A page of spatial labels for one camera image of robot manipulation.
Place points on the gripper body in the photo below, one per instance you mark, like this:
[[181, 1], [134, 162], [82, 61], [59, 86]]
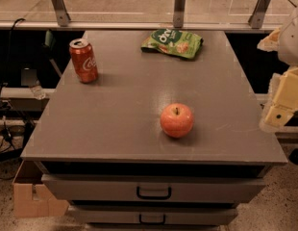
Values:
[[292, 45]]

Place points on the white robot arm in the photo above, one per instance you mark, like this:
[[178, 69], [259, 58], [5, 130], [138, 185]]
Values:
[[284, 41]]

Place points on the red apple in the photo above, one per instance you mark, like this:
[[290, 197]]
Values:
[[176, 120]]

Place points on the green snack bag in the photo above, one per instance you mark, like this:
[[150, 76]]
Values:
[[171, 42]]

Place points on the red soda can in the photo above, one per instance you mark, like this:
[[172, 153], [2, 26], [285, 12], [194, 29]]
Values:
[[83, 60]]

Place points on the grey lower drawer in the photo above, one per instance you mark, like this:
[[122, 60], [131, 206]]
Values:
[[129, 215]]

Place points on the clear plastic bottle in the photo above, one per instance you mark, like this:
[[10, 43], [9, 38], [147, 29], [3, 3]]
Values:
[[37, 90]]

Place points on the cardboard box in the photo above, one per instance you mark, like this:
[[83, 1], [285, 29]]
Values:
[[31, 198]]

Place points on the right metal bracket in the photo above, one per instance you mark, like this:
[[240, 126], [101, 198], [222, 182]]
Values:
[[256, 19]]

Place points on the metal bracket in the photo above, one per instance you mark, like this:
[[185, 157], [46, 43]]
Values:
[[256, 19], [179, 13], [62, 15]]

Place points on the middle metal bracket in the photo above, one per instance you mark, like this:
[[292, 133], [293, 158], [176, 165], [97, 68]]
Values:
[[179, 13]]

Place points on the black lower drawer handle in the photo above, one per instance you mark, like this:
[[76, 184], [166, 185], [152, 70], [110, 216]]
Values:
[[152, 220]]

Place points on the black drawer handle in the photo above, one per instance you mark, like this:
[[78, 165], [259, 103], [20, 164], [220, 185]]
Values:
[[150, 194], [152, 220]]

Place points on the black upper drawer handle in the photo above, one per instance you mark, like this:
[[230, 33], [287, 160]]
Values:
[[150, 194]]

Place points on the left metal bracket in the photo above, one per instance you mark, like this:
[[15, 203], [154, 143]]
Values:
[[62, 15]]

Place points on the metal window rail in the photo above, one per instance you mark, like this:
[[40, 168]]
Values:
[[83, 26]]

